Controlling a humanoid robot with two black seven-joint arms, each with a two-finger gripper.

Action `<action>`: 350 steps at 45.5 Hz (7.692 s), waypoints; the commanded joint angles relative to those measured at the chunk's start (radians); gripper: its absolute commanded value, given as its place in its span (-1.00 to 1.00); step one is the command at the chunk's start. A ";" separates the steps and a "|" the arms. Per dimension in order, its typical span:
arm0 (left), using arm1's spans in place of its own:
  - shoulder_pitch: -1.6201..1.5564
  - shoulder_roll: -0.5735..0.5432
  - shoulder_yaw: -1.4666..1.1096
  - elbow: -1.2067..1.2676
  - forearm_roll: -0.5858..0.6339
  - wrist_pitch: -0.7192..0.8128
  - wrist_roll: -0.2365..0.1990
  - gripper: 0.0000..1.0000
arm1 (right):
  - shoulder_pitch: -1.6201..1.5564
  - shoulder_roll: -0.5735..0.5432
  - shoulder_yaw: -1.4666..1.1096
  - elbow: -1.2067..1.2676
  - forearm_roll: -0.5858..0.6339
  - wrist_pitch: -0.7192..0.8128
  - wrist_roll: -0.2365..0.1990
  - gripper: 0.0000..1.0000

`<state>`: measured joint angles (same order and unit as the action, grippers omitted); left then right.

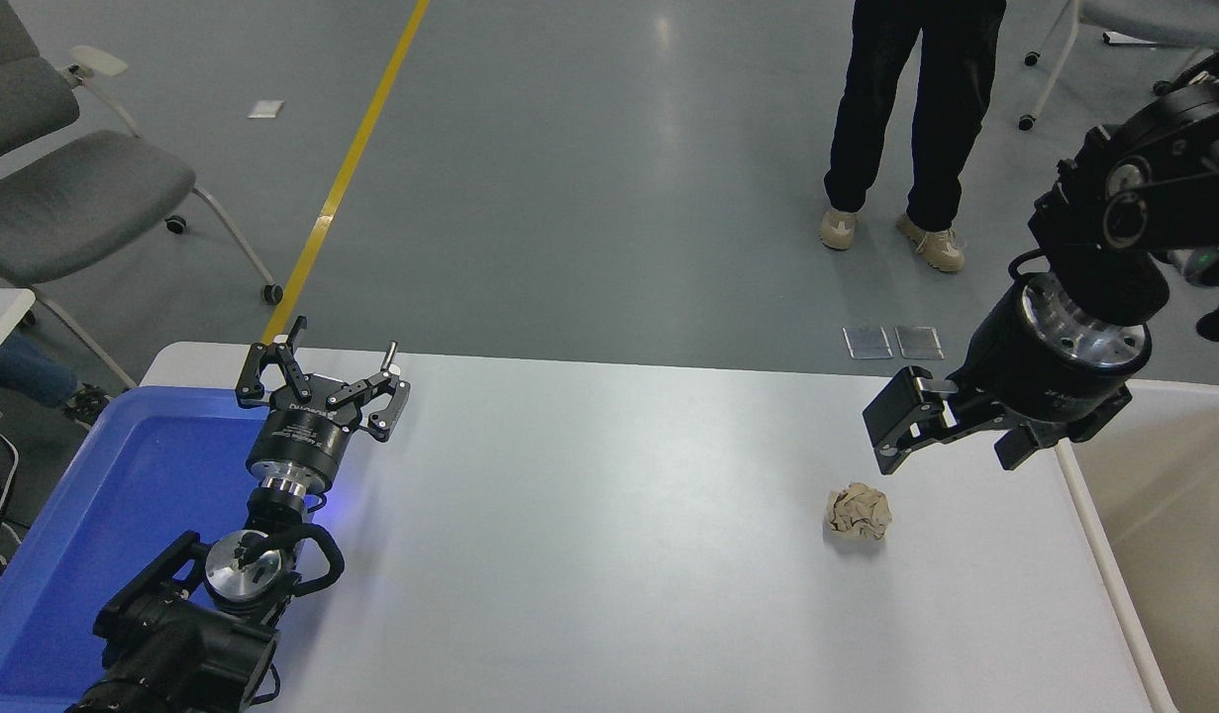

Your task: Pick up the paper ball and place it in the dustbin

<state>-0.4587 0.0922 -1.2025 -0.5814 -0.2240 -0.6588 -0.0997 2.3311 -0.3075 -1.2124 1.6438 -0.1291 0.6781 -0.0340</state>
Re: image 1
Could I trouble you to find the grey padded office chair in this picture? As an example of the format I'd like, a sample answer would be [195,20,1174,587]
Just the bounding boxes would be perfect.
[0,0,285,390]

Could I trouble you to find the seated person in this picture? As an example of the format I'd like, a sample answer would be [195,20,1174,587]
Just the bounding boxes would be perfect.
[0,330,112,429]

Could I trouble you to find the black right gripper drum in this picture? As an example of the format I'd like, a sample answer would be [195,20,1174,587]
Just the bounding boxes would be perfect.
[962,283,1152,428]

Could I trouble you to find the white-framed grey chair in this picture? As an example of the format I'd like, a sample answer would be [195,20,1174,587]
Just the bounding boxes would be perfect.
[1017,0,1219,132]

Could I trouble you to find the tan paper ball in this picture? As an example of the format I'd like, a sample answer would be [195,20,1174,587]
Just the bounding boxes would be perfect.
[825,482,893,542]

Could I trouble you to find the blue plastic tray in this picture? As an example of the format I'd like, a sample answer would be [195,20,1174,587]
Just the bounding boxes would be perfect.
[0,384,318,713]

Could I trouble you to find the standing person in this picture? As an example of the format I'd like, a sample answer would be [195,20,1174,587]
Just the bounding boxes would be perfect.
[819,0,1008,274]

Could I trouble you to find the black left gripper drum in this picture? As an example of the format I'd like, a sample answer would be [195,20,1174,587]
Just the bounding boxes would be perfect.
[246,399,359,491]

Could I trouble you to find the large pale bin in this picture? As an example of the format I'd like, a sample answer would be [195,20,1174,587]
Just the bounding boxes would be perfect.
[1055,379,1219,713]

